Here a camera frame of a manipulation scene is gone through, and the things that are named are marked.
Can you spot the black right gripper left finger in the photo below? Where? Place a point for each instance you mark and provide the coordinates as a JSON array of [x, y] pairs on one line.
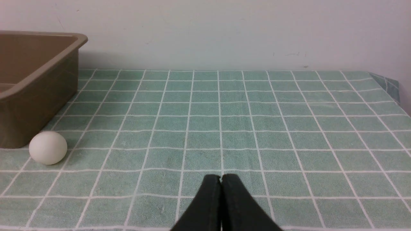
[[203, 213]]

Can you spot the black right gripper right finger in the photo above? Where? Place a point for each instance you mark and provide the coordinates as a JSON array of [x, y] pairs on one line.
[[240, 212]]

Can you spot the white ping-pong ball outside bin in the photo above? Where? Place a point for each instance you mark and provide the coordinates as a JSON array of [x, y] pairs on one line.
[[48, 148]]

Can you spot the green checkered tablecloth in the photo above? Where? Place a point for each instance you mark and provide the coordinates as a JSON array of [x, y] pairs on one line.
[[318, 150]]

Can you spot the brown plastic bin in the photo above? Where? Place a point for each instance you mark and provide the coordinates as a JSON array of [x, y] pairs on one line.
[[38, 76]]

